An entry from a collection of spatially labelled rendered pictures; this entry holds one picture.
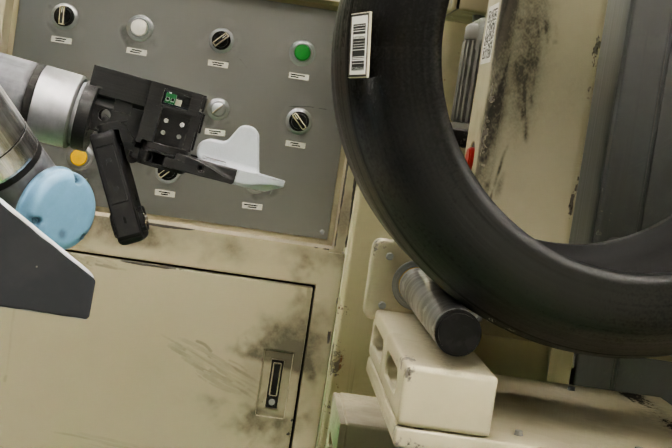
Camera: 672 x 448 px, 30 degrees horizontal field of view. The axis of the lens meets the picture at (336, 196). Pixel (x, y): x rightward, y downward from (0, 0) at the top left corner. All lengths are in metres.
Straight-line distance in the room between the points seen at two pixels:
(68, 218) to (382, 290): 0.51
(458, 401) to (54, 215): 0.41
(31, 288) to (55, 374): 1.71
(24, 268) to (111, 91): 1.10
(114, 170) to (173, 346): 0.64
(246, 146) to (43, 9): 0.72
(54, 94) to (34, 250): 1.08
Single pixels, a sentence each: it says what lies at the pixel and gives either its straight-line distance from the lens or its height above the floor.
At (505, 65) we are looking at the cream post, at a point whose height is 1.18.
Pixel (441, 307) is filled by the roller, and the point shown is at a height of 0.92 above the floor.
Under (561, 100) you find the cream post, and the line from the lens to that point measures 1.57.
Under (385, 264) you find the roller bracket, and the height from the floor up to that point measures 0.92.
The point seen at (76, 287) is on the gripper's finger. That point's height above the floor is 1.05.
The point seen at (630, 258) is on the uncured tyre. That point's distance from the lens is 1.48.
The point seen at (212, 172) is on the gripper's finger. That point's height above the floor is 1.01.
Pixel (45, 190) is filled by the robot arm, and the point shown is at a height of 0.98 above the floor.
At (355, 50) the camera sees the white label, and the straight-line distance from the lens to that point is 1.17.
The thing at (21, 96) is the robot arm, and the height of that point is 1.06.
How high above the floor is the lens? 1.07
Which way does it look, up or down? 3 degrees down
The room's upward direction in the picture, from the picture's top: 9 degrees clockwise
